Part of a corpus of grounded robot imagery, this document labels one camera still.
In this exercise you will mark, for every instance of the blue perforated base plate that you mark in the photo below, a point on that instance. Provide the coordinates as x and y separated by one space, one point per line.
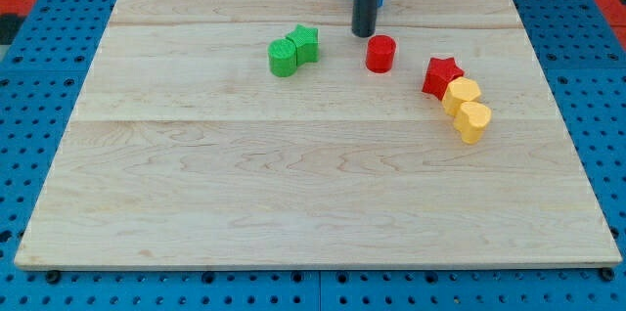
41 75

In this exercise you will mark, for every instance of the green cylinder block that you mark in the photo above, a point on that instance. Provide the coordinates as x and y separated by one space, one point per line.
282 57

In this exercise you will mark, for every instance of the green star block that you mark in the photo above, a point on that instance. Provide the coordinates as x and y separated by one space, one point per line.
306 41

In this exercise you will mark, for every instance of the red cylinder block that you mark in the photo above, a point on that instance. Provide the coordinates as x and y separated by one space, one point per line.
380 53

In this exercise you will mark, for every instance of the yellow hexagon block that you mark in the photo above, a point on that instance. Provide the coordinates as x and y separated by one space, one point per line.
458 91

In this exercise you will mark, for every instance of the red star block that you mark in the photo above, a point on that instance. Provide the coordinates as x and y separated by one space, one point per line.
439 73

